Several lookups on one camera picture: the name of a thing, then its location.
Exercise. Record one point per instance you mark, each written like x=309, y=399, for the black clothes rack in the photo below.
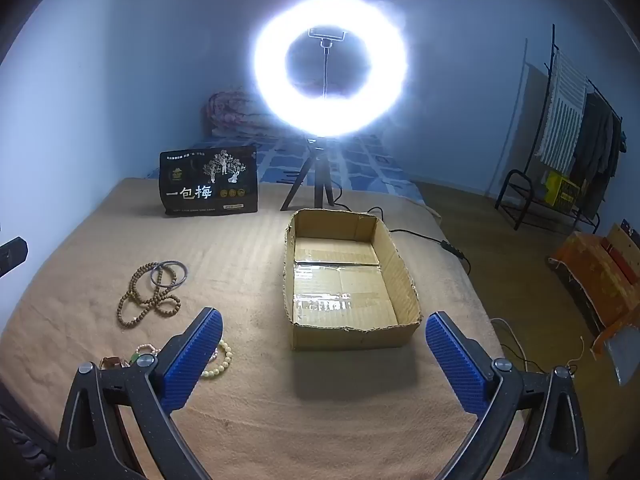
x=517, y=172

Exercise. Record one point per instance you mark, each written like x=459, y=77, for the person's striped clothing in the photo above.
x=20, y=445

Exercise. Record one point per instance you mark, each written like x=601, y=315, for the striped towel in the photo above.
x=562, y=110

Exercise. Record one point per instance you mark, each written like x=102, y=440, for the black tripod stand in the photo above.
x=316, y=170

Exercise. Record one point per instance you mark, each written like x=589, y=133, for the grey sheet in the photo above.
x=625, y=355

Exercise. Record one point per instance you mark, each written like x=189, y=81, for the folded patterned quilt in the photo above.
x=225, y=115

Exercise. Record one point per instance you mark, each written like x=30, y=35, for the tan blanket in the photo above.
x=250, y=260

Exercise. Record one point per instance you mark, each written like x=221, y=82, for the yellow box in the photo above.
x=562, y=190

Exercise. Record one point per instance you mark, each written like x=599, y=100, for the grey metal bangle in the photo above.
x=186, y=272

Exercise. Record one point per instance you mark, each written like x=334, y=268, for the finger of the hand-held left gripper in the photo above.
x=12, y=255

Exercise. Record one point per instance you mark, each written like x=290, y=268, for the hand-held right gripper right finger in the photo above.
x=452, y=355

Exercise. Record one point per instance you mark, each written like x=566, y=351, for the black snack bag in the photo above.
x=210, y=195

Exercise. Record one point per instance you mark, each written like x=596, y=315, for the orange cloth covered box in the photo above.
x=590, y=270

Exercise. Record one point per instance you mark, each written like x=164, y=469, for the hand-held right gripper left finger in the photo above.
x=195, y=355

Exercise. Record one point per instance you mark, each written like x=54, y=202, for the cardboard box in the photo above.
x=350, y=332

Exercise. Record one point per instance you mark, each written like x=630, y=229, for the dark hanging clothes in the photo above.
x=597, y=145

